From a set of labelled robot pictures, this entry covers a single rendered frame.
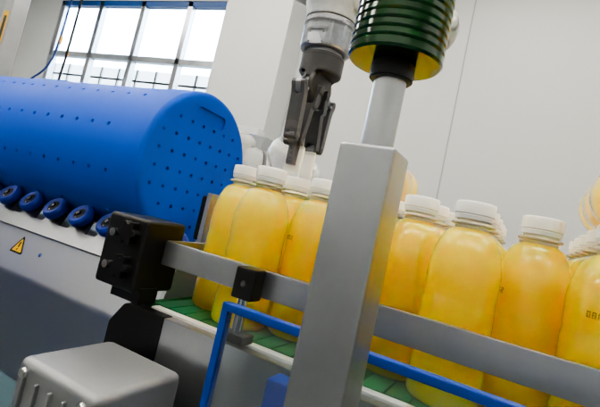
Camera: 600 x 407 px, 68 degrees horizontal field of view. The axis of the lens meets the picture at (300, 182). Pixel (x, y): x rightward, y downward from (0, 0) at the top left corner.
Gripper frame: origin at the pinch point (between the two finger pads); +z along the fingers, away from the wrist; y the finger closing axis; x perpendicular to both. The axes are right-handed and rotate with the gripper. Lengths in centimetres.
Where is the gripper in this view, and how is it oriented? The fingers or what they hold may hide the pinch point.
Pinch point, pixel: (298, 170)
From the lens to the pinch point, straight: 76.0
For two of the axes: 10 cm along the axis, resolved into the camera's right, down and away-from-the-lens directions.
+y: -4.5, -1.7, -8.8
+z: -2.2, 9.7, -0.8
